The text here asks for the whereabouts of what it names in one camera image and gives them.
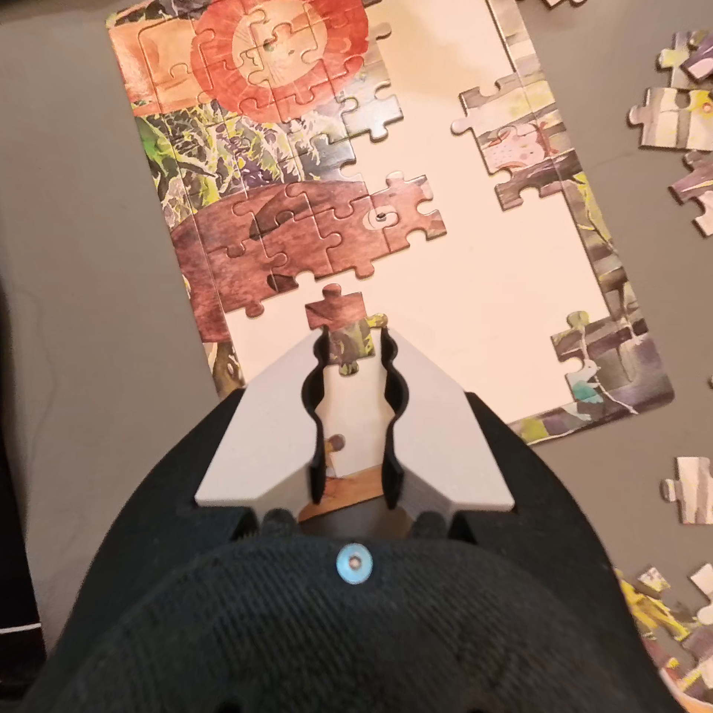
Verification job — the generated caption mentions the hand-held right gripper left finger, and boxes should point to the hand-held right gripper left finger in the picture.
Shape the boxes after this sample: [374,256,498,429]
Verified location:
[194,326,330,528]

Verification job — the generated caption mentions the jigsaw puzzle board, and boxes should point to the jigsaw puzzle board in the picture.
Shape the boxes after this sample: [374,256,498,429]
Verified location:
[106,0,676,522]

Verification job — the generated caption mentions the brown green puzzle piece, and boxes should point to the brown green puzzle piece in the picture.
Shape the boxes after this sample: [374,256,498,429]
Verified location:
[305,284,390,375]

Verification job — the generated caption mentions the jigsaw pieces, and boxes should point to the jigsaw pieces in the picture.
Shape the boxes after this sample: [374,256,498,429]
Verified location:
[515,0,713,686]

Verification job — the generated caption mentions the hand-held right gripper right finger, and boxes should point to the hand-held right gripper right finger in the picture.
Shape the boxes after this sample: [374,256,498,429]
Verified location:
[380,328,517,528]

